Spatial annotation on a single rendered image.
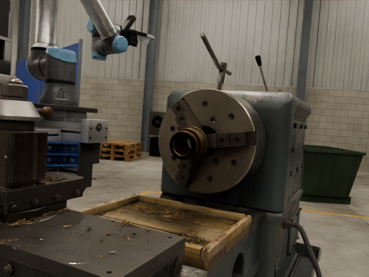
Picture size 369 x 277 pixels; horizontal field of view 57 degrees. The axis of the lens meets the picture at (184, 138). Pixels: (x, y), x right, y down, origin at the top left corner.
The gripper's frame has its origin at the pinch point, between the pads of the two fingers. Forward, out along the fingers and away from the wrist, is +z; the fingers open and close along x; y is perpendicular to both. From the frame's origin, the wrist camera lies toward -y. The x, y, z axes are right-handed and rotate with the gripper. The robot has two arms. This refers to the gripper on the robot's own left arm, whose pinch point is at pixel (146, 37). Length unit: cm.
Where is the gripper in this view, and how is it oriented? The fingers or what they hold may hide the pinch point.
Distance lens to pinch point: 196.6
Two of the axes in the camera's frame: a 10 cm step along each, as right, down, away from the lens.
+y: -1.7, 9.7, 1.4
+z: 6.6, 0.1, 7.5
